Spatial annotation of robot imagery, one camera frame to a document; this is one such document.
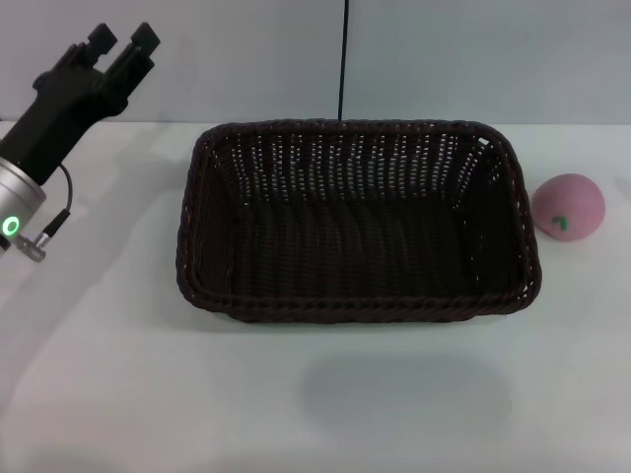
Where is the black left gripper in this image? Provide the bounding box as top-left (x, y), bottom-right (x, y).
top-left (0, 21), bottom-right (163, 187)

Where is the pink peach toy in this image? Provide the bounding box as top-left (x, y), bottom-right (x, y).
top-left (530, 172), bottom-right (606, 243)

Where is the dark brown woven basket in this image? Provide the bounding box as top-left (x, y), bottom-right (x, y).
top-left (175, 117), bottom-right (544, 325)

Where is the black arm cable with connector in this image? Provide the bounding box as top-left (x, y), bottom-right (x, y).
top-left (17, 164), bottom-right (74, 263)

